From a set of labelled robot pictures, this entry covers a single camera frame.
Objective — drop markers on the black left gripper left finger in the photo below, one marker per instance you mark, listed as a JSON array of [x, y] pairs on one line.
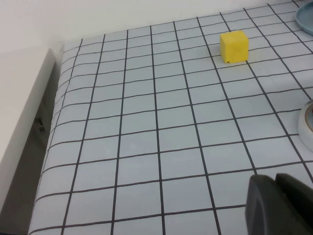
[[264, 210]]

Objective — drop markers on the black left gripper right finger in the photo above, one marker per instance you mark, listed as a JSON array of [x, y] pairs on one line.
[[302, 200]]

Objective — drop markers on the blue cup stand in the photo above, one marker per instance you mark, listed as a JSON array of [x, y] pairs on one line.
[[305, 20]]

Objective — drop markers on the white tape roll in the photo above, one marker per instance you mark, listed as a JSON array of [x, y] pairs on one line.
[[304, 132]]

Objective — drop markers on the grid-patterned tablecloth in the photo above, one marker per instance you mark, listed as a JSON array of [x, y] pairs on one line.
[[159, 134]]

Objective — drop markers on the yellow cube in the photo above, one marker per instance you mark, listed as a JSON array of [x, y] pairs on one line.
[[233, 47]]

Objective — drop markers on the white side panel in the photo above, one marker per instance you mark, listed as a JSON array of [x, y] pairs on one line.
[[19, 85]]

